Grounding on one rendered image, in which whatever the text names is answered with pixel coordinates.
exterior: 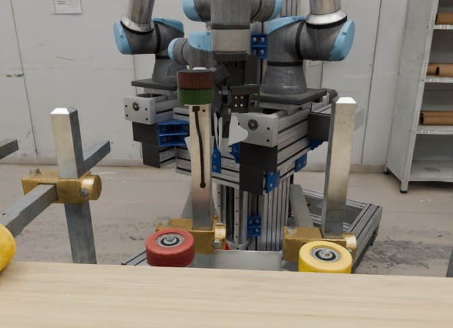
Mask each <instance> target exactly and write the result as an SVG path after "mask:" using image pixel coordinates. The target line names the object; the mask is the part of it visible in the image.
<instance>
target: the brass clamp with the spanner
mask: <svg viewBox="0 0 453 328"><path fill-rule="evenodd" d="M170 222H171V225H169V226H161V225H160V221H159V223H158V225H157V227H156V230H155V232H158V231H159V230H164V229H169V228H176V229H182V230H185V231H188V232H189V233H190V234H192V236H193V238H194V248H195V253H202V254H215V250H225V249H226V241H227V225H225V224H217V221H216V220H212V227H211V230H200V229H193V219H172V218H170Z"/></svg>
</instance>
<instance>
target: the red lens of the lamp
mask: <svg viewBox="0 0 453 328"><path fill-rule="evenodd" d="M177 86H178V87H180V88H211V87H213V86H214V71H212V73H197V74H191V73H179V72H177Z"/></svg>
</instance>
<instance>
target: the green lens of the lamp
mask: <svg viewBox="0 0 453 328"><path fill-rule="evenodd" d="M177 92H178V102H179V103H182V104H209V103H212V102H214V86H213V88H212V89H209V90H182V89H179V87H178V88H177Z"/></svg>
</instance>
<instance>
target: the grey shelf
mask: <svg viewBox="0 0 453 328"><path fill-rule="evenodd" d="M437 12H453V0H409V4H408V9H407V15H406V24H405V29H404V38H403V43H402V52H401V57H400V66H399V71H398V80H397V85H396V94H395V99H394V108H393V113H392V122H391V128H390V136H389V142H388V151H387V156H386V165H385V170H384V174H390V173H389V169H390V170H391V171H392V172H393V174H394V175H395V176H396V177H397V178H398V179H399V180H400V181H401V182H402V184H401V188H400V192H401V193H406V191H407V187H408V182H409V181H444V182H453V125H420V122H419V114H420V110H438V111H453V77H436V76H435V75H426V73H427V66H428V63H453V24H435V17H436V13H437Z"/></svg>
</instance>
